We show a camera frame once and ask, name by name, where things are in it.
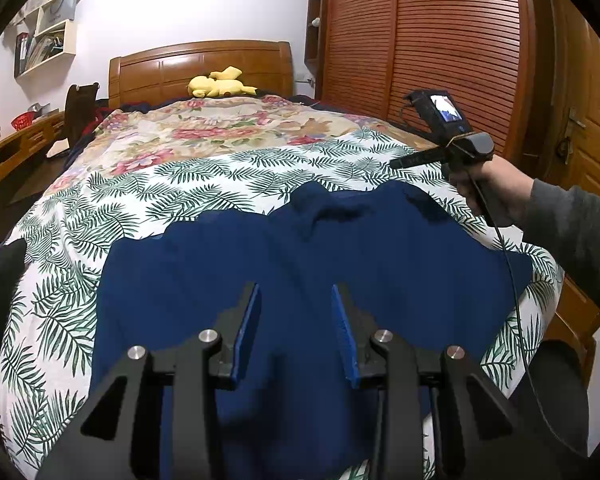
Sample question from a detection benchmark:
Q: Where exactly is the wooden bed headboard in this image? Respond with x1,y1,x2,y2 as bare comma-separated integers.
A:
108,40,295,109

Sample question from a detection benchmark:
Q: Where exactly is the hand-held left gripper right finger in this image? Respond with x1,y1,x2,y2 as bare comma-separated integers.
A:
331,284,563,480

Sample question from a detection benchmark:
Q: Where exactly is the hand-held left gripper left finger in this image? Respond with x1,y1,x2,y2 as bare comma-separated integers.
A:
35,281,262,480

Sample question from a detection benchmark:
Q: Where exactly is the navy blue jacket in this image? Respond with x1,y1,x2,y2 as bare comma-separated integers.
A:
92,180,534,480

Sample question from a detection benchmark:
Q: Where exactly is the wooden desk with cabinets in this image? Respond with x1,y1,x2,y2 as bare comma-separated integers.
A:
0,110,71,267

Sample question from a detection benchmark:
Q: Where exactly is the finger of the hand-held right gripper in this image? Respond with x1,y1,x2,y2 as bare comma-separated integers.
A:
390,147,449,170

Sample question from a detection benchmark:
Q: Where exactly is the dark grey padded object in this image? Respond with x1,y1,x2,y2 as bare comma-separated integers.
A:
507,339,591,463

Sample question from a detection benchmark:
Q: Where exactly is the person's right hand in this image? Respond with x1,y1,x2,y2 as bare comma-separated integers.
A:
449,154,537,229

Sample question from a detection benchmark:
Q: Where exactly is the person's right forearm grey sleeve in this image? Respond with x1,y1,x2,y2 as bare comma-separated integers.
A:
521,177,600,323

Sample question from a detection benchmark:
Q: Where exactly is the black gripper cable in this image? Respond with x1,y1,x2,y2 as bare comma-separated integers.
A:
399,100,588,458

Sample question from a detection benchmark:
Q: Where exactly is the wooden slatted wardrobe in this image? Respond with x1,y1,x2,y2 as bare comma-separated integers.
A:
304,0,552,162

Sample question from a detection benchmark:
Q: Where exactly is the dark wooden chair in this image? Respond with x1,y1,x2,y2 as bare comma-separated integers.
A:
63,82,101,150

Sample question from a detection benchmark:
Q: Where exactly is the yellow plush toy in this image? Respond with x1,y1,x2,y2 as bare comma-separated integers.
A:
187,65,259,100

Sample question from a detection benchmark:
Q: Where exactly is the leaf print bed sheet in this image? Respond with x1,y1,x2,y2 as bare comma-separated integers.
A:
0,127,566,480

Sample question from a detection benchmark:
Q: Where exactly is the wooden door with handle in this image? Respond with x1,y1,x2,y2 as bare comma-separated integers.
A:
542,0,600,198

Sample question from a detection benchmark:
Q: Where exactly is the white wall shelf with books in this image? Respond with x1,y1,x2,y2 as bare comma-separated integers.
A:
12,0,87,79

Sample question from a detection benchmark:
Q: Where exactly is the floral quilt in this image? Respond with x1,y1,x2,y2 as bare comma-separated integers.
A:
44,94,433,197

